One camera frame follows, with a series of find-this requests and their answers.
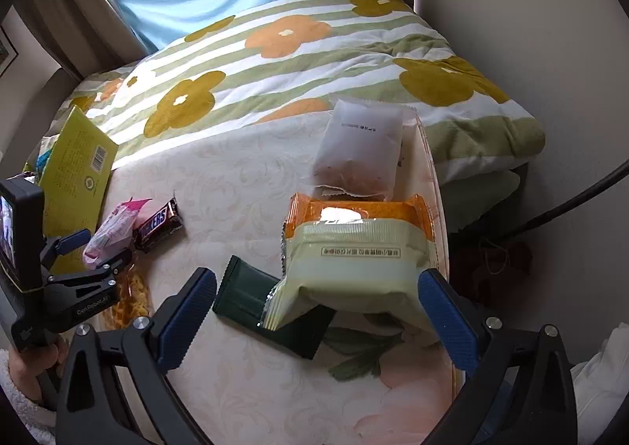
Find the brown chocolate bar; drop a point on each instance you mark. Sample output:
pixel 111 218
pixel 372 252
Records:
pixel 158 225

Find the dark red cloth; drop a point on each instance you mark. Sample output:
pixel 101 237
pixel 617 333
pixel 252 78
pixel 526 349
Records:
pixel 491 273

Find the pink snack packet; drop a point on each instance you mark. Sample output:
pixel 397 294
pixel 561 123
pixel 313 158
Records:
pixel 115 229

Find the person's left forearm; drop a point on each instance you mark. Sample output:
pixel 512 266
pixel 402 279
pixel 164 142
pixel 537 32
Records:
pixel 19 415

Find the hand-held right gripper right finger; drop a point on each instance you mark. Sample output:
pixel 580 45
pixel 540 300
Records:
pixel 447 322

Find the white translucent snack packet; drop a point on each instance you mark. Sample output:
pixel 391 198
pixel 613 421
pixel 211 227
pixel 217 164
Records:
pixel 361 150

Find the framed wall poster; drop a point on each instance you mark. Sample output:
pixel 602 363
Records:
pixel 6 52

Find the white floral tablecloth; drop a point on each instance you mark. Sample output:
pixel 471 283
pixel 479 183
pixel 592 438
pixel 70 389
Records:
pixel 231 179

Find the person's left hand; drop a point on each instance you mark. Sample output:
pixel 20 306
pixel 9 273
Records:
pixel 29 366

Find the black clothes rack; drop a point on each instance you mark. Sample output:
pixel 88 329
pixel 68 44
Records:
pixel 570 202

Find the pale green snack packet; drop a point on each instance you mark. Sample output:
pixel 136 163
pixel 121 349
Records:
pixel 354 278

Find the clear yellow waffle snack packet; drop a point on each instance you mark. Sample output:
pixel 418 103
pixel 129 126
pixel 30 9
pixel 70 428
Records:
pixel 130 297

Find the grey headboard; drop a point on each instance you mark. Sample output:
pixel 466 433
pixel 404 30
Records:
pixel 54 91

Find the cream garment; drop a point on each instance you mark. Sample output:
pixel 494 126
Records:
pixel 602 381

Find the floral striped blanket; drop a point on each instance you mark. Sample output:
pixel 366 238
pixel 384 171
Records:
pixel 314 61

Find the yellow-green cardboard box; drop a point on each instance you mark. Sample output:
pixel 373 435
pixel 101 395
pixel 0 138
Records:
pixel 76 179

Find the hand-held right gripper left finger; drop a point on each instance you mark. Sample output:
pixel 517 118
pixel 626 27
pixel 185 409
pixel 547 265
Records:
pixel 184 317

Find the dark green snack packet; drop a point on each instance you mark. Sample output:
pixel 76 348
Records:
pixel 245 300

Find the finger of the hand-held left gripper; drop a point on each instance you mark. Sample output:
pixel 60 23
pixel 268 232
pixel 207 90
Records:
pixel 114 264
pixel 69 242

